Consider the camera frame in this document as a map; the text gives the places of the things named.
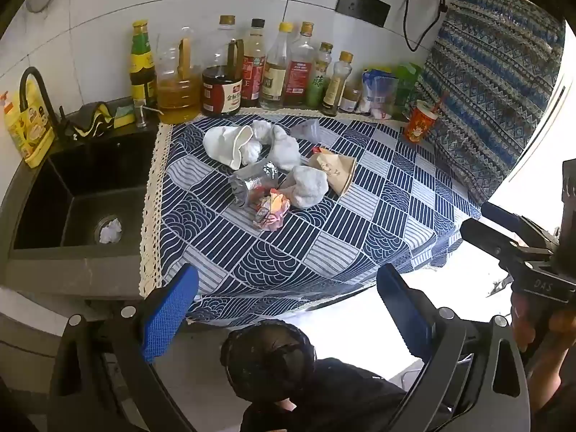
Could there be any green plastic bag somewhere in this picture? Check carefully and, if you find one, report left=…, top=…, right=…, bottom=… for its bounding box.
left=391, top=62, right=424, bottom=120

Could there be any white tissue in drain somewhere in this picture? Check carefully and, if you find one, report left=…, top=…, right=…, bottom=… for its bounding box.
left=98, top=218, right=123, bottom=245

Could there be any clear bottle beige label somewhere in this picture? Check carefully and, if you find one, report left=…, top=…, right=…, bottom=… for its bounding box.
left=260, top=22, right=293, bottom=110

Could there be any clear bottle red label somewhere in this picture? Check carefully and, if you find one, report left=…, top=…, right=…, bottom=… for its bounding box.
left=284, top=21, right=316, bottom=109

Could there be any person's right hand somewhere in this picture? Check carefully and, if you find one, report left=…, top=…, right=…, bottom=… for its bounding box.
left=510, top=299, right=576, bottom=370

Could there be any clear cooking oil jug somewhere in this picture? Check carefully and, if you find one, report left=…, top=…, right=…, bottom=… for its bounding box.
left=155, top=26, right=203, bottom=125

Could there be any black wall outlet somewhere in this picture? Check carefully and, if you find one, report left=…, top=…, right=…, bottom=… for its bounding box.
left=335, top=0, right=392, bottom=28

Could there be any black cable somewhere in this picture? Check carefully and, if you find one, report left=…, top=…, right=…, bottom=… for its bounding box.
left=402, top=0, right=449, bottom=53

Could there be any grey yellow dish cloth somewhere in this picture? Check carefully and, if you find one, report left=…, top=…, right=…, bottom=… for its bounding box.
left=65, top=102, right=116, bottom=138

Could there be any red paper cup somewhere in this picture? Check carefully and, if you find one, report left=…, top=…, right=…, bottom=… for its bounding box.
left=402, top=98, right=440, bottom=144

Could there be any black sink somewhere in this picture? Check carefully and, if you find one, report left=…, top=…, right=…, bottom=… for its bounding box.
left=13, top=127, right=159, bottom=262

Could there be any small glass jar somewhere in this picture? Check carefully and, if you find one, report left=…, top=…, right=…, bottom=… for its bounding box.
left=339, top=83, right=363, bottom=113

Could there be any dark soy sauce jug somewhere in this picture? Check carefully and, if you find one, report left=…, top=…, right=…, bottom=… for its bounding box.
left=201, top=15, right=244, bottom=118

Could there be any small white tissue wad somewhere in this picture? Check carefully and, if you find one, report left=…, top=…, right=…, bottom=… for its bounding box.
left=240, top=138, right=263, bottom=166

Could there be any large white tissue wad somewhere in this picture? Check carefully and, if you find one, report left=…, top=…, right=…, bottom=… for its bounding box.
left=250, top=119, right=302, bottom=172

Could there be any yellow dish soap pouch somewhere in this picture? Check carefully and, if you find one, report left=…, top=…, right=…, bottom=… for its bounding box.
left=3, top=85, right=56, bottom=170

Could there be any foil snack bag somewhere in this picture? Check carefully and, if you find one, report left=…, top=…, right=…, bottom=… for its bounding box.
left=228, top=161, right=282, bottom=209

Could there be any slim bottle yellow cap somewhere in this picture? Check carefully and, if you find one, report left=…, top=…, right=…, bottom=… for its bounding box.
left=320, top=50, right=354, bottom=117

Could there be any red label bottle black cap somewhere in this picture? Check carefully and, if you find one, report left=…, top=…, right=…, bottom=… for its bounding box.
left=242, top=18, right=267, bottom=108

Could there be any blue patterned tablecloth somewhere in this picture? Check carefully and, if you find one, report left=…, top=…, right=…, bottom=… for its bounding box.
left=139, top=108, right=482, bottom=325

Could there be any blue white plastic bag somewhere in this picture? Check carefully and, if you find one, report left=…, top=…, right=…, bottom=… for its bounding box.
left=362, top=68, right=399, bottom=120

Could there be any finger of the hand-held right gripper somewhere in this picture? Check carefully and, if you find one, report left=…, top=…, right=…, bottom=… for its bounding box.
left=460, top=218, right=555, bottom=277
left=481, top=201, right=561, bottom=248

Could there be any black faucet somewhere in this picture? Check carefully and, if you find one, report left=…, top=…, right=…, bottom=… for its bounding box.
left=18, top=66, right=69, bottom=141

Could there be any green label bottle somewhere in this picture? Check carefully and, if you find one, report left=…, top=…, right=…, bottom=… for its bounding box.
left=306, top=42, right=334, bottom=109

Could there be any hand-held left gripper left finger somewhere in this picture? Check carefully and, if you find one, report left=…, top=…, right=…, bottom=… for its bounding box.
left=47, top=263, right=201, bottom=432

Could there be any red orange wrapper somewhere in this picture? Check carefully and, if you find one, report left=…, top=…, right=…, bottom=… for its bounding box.
left=253, top=188, right=293, bottom=233

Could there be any striped patterned cloth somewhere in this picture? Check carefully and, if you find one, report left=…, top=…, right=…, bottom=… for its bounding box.
left=413, top=0, right=566, bottom=206

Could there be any green glass sauce bottle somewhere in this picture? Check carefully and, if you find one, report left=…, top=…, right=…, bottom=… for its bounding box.
left=129, top=20, right=157, bottom=109

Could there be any metal soap dispenser pump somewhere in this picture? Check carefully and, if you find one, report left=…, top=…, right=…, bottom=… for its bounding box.
left=133, top=102, right=164, bottom=129

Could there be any brown paper bag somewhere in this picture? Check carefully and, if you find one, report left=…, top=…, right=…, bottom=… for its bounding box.
left=307, top=147, right=358, bottom=198

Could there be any person's black clothing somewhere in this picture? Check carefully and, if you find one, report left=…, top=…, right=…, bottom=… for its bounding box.
left=238, top=357, right=451, bottom=432

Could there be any yellow green sponge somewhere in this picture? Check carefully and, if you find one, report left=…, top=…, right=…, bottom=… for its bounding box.
left=113, top=104, right=136, bottom=129

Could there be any white paper cup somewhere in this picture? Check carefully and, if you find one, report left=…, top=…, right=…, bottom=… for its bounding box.
left=202, top=125, right=255, bottom=170

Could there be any black trash bin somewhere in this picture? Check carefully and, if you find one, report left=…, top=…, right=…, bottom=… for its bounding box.
left=220, top=319, right=318, bottom=415

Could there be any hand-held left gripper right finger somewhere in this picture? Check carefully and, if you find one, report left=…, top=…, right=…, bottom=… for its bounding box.
left=376, top=263, right=532, bottom=432

